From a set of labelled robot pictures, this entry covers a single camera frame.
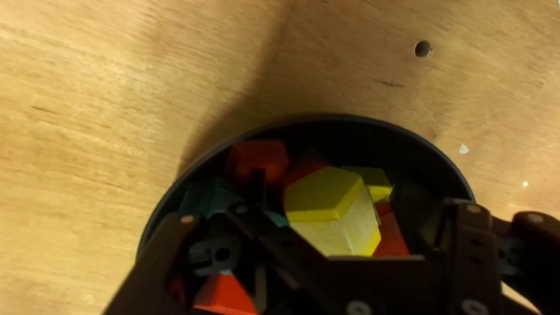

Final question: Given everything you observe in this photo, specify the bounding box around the small yellow block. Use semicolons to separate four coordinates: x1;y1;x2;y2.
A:
349;165;392;202

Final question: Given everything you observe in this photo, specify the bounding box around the teal block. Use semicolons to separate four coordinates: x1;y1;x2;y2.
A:
181;178;242;218

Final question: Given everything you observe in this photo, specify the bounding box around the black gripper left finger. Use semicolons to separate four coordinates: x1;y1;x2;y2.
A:
104;214;198;315

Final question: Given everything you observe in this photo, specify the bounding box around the red triangular block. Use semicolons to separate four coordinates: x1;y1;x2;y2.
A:
195;272;258;315

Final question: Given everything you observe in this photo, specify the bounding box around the black bowl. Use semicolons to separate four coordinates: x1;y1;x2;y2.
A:
137;115;475;256

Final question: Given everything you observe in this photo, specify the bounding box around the large yellow block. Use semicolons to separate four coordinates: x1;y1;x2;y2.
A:
284;165;382;256

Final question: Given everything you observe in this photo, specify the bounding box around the red cube block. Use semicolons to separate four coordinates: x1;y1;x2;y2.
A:
226;139;289;186

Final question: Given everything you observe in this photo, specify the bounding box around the red rounded block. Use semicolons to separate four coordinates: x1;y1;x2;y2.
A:
375;200;410;256

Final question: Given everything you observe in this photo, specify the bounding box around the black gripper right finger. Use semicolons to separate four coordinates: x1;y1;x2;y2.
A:
443;199;504;315

